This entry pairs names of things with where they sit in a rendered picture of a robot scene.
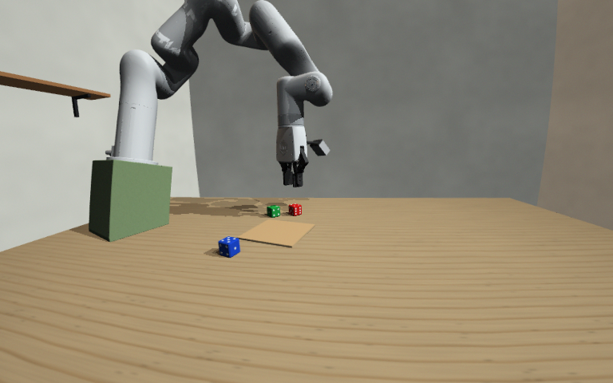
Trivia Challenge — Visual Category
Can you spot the red die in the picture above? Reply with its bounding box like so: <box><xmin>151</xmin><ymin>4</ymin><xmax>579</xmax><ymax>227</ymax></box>
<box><xmin>289</xmin><ymin>203</ymin><xmax>302</xmax><ymax>216</ymax></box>

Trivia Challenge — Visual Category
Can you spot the tan flat mat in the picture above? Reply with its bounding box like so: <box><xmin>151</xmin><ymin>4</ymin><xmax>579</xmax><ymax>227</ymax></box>
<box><xmin>237</xmin><ymin>219</ymin><xmax>315</xmax><ymax>248</ymax></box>

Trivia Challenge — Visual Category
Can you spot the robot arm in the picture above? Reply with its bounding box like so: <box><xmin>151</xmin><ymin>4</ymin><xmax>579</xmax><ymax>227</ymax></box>
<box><xmin>105</xmin><ymin>0</ymin><xmax>333</xmax><ymax>165</ymax></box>

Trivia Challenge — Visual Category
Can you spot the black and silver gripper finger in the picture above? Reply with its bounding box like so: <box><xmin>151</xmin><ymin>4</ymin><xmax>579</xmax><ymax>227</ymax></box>
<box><xmin>279</xmin><ymin>162</ymin><xmax>293</xmax><ymax>185</ymax></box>
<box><xmin>292</xmin><ymin>146</ymin><xmax>309</xmax><ymax>188</ymax></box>

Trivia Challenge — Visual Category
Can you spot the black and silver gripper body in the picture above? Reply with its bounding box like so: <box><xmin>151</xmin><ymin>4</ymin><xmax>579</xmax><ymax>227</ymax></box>
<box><xmin>276</xmin><ymin>124</ymin><xmax>307</xmax><ymax>163</ymax></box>

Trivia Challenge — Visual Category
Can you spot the blue die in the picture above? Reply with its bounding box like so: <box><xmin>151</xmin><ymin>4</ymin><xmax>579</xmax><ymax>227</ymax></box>
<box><xmin>218</xmin><ymin>236</ymin><xmax>240</xmax><ymax>258</ymax></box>

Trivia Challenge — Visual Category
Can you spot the green die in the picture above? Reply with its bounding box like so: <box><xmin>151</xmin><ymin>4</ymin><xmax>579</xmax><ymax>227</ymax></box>
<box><xmin>267</xmin><ymin>205</ymin><xmax>280</xmax><ymax>218</ymax></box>

